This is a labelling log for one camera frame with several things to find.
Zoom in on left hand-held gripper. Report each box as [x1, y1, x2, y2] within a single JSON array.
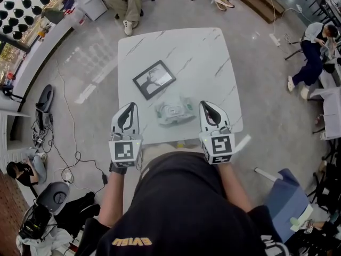
[[108, 102, 144, 169]]

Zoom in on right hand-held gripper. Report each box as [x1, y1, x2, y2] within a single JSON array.
[[198, 100, 237, 166]]

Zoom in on green wet wipe pack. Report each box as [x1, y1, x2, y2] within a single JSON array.
[[154, 96, 198, 128]]

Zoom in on person's right forearm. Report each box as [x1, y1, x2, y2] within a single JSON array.
[[217, 163, 254, 213]]

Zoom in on person's left forearm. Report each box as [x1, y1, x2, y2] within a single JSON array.
[[98, 169, 129, 228]]

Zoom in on person's beige trousers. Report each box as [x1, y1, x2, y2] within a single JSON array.
[[141, 142, 204, 165]]

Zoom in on grey oval backpack shell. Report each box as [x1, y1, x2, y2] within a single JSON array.
[[34, 84, 55, 132]]

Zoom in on person's black shirt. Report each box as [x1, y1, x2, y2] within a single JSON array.
[[76, 152, 291, 256]]

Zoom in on black jacket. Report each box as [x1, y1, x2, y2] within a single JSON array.
[[52, 191, 102, 238]]

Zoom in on white power strip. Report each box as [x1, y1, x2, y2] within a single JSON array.
[[269, 33, 282, 47]]

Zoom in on blue chair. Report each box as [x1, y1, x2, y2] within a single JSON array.
[[266, 168, 314, 244]]

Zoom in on grey chair seat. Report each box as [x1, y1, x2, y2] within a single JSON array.
[[36, 181, 71, 216]]

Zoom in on white cloth covered table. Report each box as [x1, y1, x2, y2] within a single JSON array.
[[308, 86, 341, 141]]

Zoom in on wooden step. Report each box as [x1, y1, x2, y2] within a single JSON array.
[[226, 0, 286, 24]]

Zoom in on white water dispenser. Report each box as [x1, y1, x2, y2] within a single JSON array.
[[68, 0, 109, 22]]

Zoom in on pale notepad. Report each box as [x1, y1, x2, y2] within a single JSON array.
[[297, 204, 315, 224]]

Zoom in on pale green roll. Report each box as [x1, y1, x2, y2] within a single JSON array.
[[289, 217, 302, 232]]

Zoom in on olive green bag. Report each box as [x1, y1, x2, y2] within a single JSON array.
[[41, 8, 66, 25]]

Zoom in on black electronics pack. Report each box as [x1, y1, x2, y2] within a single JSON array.
[[18, 204, 54, 241]]

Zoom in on light grey hoodie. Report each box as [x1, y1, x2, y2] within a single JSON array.
[[15, 228, 78, 256]]

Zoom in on black picture frame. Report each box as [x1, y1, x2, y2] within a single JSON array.
[[132, 59, 177, 101]]

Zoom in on black floor cable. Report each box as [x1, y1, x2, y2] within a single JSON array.
[[52, 60, 108, 195]]

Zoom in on white cable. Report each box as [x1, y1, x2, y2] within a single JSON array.
[[269, 0, 315, 37]]

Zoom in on wall rack of black headsets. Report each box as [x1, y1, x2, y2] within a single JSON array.
[[0, 0, 58, 41]]

